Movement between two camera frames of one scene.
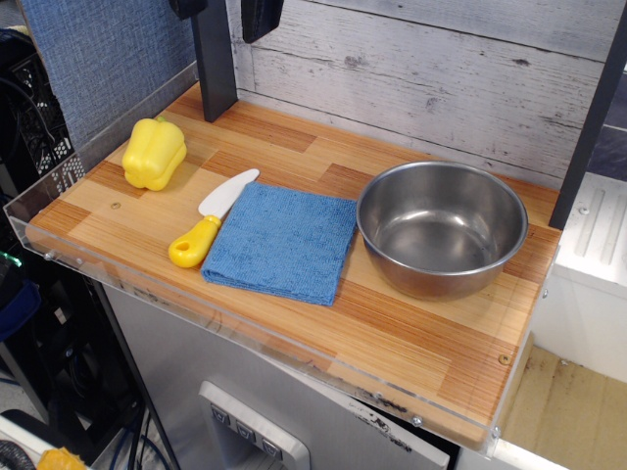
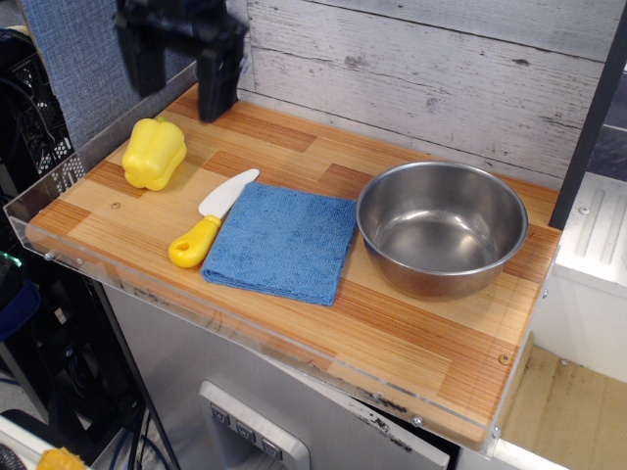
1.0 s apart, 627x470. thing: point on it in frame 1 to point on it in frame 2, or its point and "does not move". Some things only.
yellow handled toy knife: x=188 y=251 does not move
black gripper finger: x=259 y=18 to x=219 y=66
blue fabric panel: x=104 y=57 does not move
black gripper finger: x=186 y=9 to x=144 y=53
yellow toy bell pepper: x=154 y=150 does not move
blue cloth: x=281 y=243 does not move
